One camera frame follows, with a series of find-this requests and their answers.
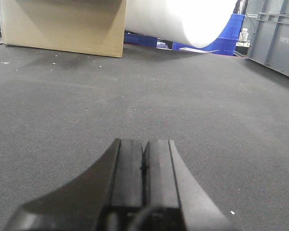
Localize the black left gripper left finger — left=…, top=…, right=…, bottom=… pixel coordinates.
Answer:
left=4, top=139, right=143, bottom=231

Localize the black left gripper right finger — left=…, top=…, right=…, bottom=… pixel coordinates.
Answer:
left=127, top=139, right=234, bottom=231

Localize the blue plastic bin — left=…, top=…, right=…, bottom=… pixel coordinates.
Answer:
left=124, top=14, right=244, bottom=56

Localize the white foam roll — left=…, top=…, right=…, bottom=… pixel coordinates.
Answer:
left=125, top=0, right=236, bottom=48

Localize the cardboard box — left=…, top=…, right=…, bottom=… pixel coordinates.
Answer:
left=0, top=0, right=126, bottom=58

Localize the grey metal cabinet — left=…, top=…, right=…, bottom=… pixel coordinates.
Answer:
left=248, top=0, right=289, bottom=77

